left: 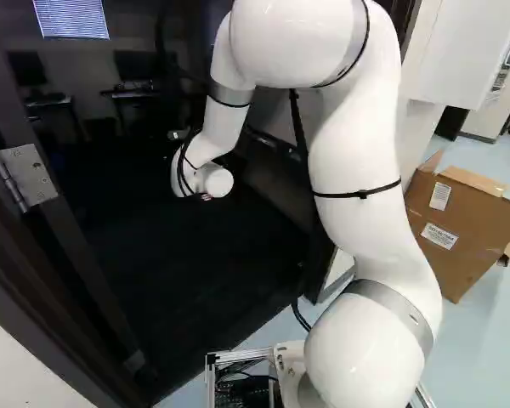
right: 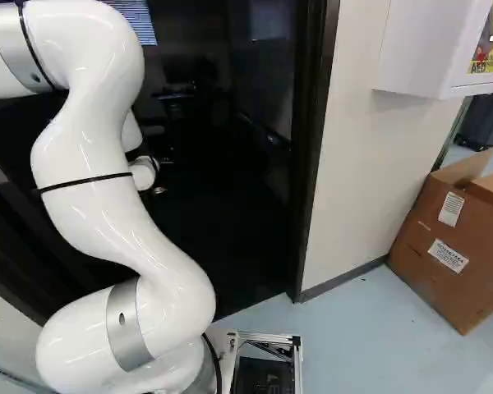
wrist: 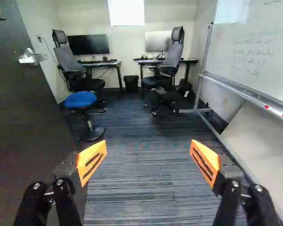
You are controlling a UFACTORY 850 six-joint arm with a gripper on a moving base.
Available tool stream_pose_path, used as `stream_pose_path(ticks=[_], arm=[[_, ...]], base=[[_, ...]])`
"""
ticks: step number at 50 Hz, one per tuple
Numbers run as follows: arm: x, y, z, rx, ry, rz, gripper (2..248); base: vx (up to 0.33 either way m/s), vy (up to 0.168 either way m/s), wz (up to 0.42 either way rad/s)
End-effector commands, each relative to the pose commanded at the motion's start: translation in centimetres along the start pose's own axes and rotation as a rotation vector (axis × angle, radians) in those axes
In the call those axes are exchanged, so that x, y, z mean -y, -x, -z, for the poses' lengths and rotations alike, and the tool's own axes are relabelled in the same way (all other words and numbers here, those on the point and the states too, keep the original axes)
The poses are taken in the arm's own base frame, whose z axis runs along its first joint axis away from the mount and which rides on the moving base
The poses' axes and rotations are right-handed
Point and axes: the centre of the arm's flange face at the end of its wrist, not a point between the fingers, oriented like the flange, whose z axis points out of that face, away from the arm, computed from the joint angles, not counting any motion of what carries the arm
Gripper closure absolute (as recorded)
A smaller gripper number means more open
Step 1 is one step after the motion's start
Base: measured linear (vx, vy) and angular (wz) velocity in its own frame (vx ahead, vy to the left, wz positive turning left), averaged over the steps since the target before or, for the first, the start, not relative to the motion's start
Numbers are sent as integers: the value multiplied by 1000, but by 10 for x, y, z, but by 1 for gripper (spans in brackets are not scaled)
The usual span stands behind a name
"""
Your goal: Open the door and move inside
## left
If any white cabinet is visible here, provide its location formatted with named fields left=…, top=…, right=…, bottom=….
left=401, top=0, right=510, bottom=112

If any dark door with metal hinge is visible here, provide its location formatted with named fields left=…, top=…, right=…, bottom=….
left=0, top=0, right=159, bottom=408

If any brown cardboard box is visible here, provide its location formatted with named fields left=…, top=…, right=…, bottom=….
left=401, top=148, right=510, bottom=305

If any black flat panel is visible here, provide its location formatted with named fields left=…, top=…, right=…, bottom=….
left=235, top=125, right=354, bottom=305

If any black monitor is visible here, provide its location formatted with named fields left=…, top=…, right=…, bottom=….
left=7, top=50, right=46, bottom=86
left=112, top=49, right=155, bottom=82

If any dark desk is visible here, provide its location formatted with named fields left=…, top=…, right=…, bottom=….
left=99, top=79, right=159, bottom=128
left=23, top=92, right=76, bottom=128

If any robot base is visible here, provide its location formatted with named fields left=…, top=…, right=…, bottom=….
left=204, top=341, right=435, bottom=408

